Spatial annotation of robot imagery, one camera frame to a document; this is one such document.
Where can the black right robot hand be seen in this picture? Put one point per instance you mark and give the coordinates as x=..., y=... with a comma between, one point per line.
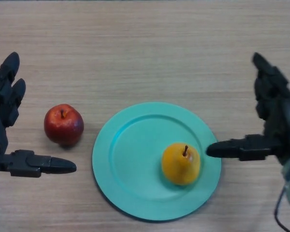
x=278, y=113

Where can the red apple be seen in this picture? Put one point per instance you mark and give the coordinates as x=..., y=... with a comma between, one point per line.
x=63, y=124

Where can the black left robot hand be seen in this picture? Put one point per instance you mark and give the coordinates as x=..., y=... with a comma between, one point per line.
x=0, y=120

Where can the green round plate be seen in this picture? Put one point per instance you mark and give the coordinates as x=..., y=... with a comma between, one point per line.
x=135, y=161

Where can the yellow pear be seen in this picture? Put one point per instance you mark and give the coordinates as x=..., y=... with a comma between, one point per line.
x=181, y=164

